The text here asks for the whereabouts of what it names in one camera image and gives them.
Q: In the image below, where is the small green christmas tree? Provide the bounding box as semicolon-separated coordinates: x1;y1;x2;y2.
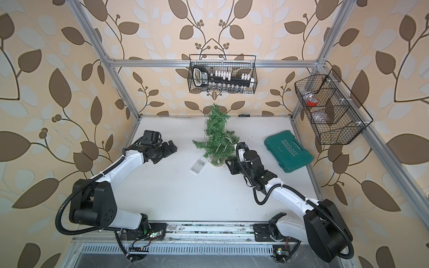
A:
192;105;240;167

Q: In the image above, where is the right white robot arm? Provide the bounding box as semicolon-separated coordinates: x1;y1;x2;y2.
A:
225;142;355;262

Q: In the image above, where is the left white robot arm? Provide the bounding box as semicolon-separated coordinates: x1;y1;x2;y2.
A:
55;130;178;262

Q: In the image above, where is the green plastic tool case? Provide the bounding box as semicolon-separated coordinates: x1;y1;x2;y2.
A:
264;130;314;173

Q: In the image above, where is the clear battery box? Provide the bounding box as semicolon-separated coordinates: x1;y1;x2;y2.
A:
191;159;206;175

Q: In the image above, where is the black tool in basket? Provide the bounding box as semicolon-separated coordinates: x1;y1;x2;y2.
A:
188;65;258;88

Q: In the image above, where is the red item in basket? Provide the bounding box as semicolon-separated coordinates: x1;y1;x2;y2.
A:
303;92;319;107

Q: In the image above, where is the back black wire basket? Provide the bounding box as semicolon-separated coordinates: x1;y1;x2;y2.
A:
187;53;258;94

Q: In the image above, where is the black wire basket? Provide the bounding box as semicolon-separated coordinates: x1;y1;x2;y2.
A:
187;53;258;94
294;69;373;145

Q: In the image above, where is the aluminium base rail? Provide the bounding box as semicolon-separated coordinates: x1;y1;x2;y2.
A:
71;220;349;245

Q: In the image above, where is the right black wire basket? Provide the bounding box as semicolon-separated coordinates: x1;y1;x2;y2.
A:
294;69;373;145

